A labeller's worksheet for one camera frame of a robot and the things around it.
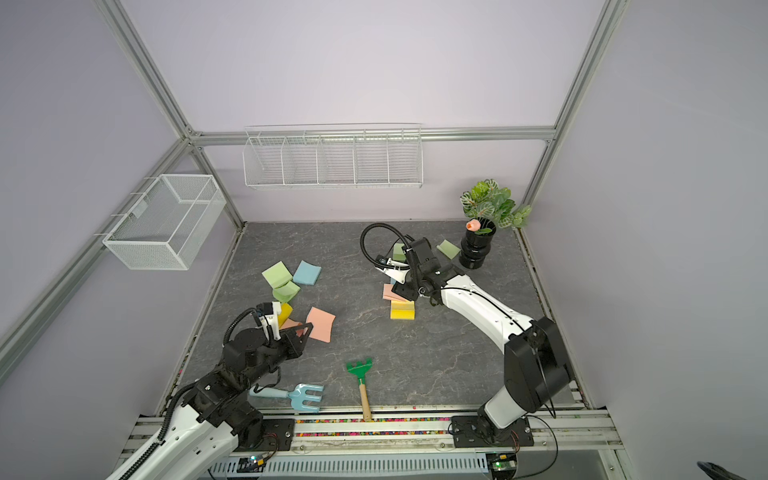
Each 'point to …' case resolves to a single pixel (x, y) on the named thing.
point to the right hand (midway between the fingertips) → (403, 271)
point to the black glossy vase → (476, 242)
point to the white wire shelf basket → (333, 156)
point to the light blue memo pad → (306, 273)
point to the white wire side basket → (167, 224)
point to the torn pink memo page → (388, 294)
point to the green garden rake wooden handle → (361, 371)
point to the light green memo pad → (278, 275)
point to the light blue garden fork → (298, 395)
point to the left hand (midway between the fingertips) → (313, 328)
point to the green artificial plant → (490, 205)
